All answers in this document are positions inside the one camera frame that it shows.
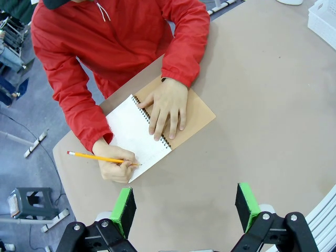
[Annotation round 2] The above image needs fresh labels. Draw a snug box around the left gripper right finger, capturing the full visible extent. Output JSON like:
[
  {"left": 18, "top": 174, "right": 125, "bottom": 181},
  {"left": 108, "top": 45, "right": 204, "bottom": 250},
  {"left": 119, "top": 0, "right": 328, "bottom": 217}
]
[{"left": 230, "top": 183, "right": 320, "bottom": 252}]

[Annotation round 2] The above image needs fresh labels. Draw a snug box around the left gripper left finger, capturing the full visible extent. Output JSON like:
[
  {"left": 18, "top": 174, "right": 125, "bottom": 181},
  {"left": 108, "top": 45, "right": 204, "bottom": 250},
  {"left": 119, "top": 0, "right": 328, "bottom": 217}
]
[{"left": 56, "top": 187, "right": 138, "bottom": 252}]

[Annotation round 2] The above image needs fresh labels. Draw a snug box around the yellow pencil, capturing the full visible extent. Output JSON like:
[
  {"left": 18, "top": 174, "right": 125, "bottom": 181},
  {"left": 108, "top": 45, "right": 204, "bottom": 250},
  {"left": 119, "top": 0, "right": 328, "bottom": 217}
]
[{"left": 67, "top": 150, "right": 143, "bottom": 166}]

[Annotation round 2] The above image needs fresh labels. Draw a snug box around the brown spiral notebook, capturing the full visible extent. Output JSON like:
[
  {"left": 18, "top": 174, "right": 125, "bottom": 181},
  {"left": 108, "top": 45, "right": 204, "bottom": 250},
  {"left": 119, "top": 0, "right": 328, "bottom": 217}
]
[{"left": 105, "top": 75, "right": 216, "bottom": 184}]

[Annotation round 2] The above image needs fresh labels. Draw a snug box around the person's left forearm red sleeve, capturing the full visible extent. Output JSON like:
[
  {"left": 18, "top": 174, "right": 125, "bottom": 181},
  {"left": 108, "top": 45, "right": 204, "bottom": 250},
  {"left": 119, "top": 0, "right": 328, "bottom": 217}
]
[{"left": 160, "top": 15, "right": 211, "bottom": 89}]

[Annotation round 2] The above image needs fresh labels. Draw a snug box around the person's right forearm red sleeve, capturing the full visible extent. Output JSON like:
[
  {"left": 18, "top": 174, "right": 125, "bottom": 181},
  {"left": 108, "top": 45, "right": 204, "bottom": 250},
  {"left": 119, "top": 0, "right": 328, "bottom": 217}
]
[{"left": 52, "top": 83, "right": 114, "bottom": 153}]

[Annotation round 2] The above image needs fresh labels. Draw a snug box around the person's right hand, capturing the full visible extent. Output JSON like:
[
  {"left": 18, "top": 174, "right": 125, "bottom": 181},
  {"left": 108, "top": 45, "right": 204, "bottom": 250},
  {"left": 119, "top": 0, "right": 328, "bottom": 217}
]
[{"left": 92, "top": 138, "right": 137, "bottom": 184}]

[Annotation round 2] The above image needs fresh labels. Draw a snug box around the person's left hand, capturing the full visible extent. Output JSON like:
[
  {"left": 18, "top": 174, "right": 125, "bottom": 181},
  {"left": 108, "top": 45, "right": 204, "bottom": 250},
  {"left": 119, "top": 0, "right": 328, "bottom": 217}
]
[{"left": 136, "top": 78, "right": 189, "bottom": 141}]

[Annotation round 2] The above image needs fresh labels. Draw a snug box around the white table leg foot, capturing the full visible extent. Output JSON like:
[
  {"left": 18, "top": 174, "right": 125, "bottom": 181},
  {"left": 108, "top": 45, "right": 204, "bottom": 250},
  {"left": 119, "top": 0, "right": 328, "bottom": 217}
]
[
  {"left": 206, "top": 0, "right": 237, "bottom": 16},
  {"left": 0, "top": 128, "right": 50, "bottom": 159},
  {"left": 0, "top": 208, "right": 70, "bottom": 234}
]

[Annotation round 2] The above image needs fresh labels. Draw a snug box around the grey plastic stool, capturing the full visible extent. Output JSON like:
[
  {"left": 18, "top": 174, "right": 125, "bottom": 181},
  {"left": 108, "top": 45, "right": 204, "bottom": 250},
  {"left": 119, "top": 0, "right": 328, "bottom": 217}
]
[{"left": 7, "top": 187, "right": 60, "bottom": 220}]

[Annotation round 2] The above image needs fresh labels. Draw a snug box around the person in red hoodie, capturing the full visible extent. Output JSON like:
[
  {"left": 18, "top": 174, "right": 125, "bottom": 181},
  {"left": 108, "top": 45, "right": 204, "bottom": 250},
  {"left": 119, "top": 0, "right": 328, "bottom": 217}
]
[{"left": 30, "top": 0, "right": 211, "bottom": 100}]

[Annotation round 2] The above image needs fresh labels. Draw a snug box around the white plastic basket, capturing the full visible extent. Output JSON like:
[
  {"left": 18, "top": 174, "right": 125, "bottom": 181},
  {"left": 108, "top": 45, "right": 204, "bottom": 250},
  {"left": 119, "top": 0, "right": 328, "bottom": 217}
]
[{"left": 307, "top": 0, "right": 336, "bottom": 52}]

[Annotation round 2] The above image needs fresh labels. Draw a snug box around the grey metal shelf rack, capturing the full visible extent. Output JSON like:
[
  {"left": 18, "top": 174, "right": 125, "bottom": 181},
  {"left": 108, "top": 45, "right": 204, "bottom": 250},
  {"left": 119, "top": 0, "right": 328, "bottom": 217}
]
[{"left": 0, "top": 12, "right": 32, "bottom": 62}]

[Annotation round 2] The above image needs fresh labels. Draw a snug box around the black cap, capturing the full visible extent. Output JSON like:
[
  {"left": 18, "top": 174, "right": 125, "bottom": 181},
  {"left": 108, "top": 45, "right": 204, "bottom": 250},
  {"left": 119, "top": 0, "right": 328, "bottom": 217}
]
[{"left": 43, "top": 0, "right": 73, "bottom": 11}]

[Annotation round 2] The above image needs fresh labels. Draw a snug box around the grey aluminium frame profile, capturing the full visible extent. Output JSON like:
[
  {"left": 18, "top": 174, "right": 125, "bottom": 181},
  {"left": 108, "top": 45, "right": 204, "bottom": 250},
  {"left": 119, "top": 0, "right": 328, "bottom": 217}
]
[{"left": 306, "top": 183, "right": 336, "bottom": 252}]

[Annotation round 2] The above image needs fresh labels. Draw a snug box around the black floor cable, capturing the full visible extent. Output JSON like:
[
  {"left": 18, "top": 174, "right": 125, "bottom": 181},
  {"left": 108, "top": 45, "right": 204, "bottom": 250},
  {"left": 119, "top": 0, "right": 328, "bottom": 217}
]
[{"left": 0, "top": 112, "right": 66, "bottom": 208}]

